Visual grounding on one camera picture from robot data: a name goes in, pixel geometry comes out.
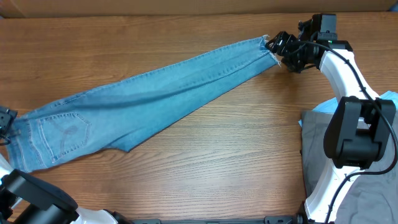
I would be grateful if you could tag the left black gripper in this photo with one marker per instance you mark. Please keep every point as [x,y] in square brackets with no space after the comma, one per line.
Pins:
[6,116]

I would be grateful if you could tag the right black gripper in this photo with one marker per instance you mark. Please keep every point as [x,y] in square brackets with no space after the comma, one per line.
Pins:
[285,45]

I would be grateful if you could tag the light blue denim jeans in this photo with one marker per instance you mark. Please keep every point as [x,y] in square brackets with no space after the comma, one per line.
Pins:
[124,114]

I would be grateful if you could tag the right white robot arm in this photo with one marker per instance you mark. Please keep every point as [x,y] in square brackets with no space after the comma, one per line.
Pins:
[360,128]

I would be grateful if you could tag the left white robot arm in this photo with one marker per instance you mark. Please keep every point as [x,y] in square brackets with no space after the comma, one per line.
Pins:
[40,202]

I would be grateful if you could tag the light blue folded garment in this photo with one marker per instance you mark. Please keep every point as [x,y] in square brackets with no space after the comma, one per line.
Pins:
[330,106]

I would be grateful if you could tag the grey folded garment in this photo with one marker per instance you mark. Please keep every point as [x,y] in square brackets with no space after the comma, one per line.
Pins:
[371,199]

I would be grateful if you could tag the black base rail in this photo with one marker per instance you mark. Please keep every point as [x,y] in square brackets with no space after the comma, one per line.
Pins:
[214,221]

